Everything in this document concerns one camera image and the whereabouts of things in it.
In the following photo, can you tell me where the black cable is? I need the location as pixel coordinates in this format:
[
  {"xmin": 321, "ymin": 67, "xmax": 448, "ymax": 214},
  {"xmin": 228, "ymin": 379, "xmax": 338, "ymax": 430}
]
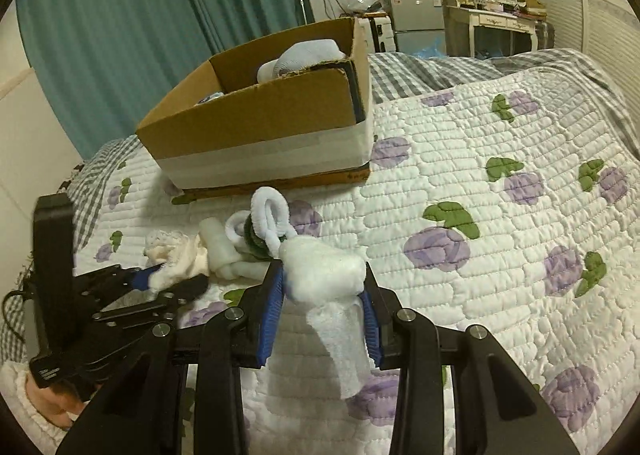
[{"xmin": 0, "ymin": 289, "xmax": 35, "ymax": 353}]

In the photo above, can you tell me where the cream knitted sock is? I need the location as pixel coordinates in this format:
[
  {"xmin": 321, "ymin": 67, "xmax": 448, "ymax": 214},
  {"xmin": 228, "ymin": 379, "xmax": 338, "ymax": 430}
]
[{"xmin": 143, "ymin": 228, "xmax": 211, "ymax": 294}]

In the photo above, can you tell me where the floral quilted bedspread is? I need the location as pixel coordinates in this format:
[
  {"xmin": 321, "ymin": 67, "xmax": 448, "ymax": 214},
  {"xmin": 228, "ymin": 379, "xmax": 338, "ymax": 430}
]
[{"xmin": 65, "ymin": 62, "xmax": 640, "ymax": 455}]

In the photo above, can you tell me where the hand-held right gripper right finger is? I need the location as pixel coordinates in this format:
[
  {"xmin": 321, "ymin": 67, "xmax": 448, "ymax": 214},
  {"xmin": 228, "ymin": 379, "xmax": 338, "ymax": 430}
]
[{"xmin": 357, "ymin": 261, "xmax": 582, "ymax": 455}]

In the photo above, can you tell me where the white fluffy looped sock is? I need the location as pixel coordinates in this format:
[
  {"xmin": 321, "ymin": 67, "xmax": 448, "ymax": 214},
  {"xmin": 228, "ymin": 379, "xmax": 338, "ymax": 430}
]
[{"xmin": 225, "ymin": 186, "xmax": 297, "ymax": 261}]

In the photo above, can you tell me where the person's left hand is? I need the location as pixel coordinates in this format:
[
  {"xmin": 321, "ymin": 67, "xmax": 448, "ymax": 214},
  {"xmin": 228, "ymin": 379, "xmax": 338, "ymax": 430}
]
[{"xmin": 22, "ymin": 369, "xmax": 93, "ymax": 432}]

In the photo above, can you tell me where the white small appliance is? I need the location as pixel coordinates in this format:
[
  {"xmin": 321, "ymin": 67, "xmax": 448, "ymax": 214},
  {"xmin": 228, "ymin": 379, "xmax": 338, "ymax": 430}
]
[{"xmin": 367, "ymin": 16, "xmax": 397, "ymax": 54}]

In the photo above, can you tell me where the dark green sock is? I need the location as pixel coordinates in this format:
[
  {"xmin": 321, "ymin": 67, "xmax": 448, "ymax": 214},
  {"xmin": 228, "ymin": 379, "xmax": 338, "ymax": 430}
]
[{"xmin": 242, "ymin": 219, "xmax": 296, "ymax": 261}]

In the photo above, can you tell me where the light blue sock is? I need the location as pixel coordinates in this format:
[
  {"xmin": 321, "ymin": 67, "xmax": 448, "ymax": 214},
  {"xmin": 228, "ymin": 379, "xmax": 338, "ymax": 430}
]
[{"xmin": 257, "ymin": 38, "xmax": 347, "ymax": 82}]

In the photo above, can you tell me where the blue plastic bag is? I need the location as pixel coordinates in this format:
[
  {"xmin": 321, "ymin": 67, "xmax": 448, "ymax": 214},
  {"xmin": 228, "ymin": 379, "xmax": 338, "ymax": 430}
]
[{"xmin": 411, "ymin": 34, "xmax": 449, "ymax": 59}]

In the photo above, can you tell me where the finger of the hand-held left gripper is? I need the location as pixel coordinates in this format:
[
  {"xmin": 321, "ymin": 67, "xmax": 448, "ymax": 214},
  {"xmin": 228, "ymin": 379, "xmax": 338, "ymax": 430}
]
[
  {"xmin": 91, "ymin": 274, "xmax": 210, "ymax": 325},
  {"xmin": 75, "ymin": 263, "xmax": 166, "ymax": 295}
]

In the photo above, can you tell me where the white wardrobe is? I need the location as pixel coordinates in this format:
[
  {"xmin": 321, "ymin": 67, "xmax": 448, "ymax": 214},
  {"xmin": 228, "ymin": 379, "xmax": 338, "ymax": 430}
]
[{"xmin": 527, "ymin": 0, "xmax": 640, "ymax": 158}]

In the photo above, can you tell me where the cream dressing table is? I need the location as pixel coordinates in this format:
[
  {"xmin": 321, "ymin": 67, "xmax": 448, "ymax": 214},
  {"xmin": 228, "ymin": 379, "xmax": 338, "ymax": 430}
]
[{"xmin": 442, "ymin": 0, "xmax": 548, "ymax": 57}]

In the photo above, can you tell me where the cardboard box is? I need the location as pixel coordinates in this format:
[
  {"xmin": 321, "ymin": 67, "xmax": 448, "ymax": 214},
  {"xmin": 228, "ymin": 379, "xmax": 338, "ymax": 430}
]
[{"xmin": 135, "ymin": 16, "xmax": 376, "ymax": 193}]

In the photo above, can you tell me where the white rolled sock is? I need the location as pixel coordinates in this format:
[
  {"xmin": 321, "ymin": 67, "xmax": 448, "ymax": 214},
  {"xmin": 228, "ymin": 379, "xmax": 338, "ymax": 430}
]
[{"xmin": 199, "ymin": 216, "xmax": 273, "ymax": 282}]

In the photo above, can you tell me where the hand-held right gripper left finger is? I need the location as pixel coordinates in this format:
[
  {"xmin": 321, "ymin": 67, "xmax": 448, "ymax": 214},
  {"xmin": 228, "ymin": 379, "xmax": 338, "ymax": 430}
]
[{"xmin": 56, "ymin": 262, "xmax": 287, "ymax": 455}]

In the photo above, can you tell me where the person's left forearm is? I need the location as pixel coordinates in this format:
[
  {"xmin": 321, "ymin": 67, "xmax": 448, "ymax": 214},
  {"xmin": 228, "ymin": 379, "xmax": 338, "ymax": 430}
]
[{"xmin": 0, "ymin": 360, "xmax": 76, "ymax": 455}]

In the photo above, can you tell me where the silver mini fridge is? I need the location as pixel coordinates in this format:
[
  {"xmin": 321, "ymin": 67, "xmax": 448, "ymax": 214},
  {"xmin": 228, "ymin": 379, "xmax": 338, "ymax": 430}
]
[{"xmin": 382, "ymin": 0, "xmax": 447, "ymax": 56}]

